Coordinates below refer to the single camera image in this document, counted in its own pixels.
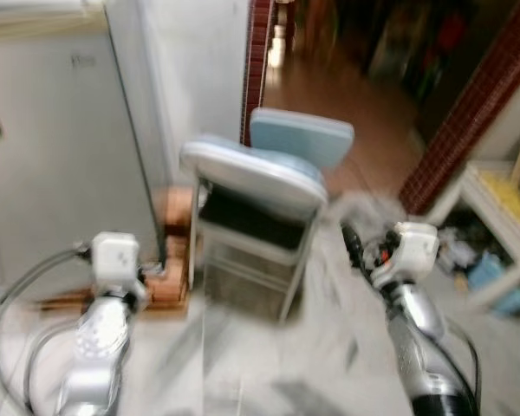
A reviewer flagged silver fridge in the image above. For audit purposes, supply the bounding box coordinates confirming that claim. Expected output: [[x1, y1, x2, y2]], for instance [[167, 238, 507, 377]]
[[0, 0, 179, 291]]

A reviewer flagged black storage crate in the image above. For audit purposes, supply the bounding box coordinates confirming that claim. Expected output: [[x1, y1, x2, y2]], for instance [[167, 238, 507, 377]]
[[433, 227, 486, 270]]

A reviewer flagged light blue plastic chair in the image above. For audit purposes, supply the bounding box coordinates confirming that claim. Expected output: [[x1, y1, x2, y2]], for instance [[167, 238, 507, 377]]
[[191, 107, 354, 187]]

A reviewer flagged white folding chair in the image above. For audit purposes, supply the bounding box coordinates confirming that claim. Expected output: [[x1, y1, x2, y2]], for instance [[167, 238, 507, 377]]
[[180, 139, 328, 323]]

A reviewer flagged white shelf rack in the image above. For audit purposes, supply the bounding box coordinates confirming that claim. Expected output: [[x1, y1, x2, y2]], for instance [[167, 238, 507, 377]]
[[451, 160, 520, 309]]

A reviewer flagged light blue plastic container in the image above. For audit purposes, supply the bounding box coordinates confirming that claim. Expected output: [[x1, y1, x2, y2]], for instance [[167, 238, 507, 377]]
[[468, 251, 520, 317]]

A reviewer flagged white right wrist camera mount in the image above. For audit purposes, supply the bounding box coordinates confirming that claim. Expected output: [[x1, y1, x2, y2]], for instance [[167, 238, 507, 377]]
[[371, 222, 440, 289]]

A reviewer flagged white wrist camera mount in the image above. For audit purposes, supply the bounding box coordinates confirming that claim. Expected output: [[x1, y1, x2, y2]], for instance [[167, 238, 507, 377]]
[[371, 222, 440, 289], [91, 231, 144, 287]]

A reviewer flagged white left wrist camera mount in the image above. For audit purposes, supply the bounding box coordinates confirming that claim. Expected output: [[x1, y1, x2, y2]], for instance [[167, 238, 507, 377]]
[[91, 231, 144, 287]]

